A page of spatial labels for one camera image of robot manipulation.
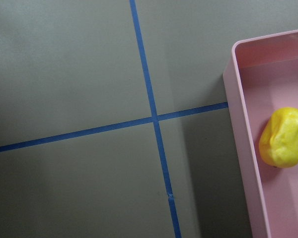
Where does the pink plastic bin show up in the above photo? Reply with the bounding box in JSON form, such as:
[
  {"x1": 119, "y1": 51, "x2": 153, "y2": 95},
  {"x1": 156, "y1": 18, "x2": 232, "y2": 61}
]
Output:
[{"x1": 223, "y1": 30, "x2": 298, "y2": 238}]

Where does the yellow toy potato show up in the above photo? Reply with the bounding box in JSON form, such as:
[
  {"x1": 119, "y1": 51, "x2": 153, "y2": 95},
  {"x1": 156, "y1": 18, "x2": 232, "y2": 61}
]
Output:
[{"x1": 259, "y1": 107, "x2": 298, "y2": 168}]

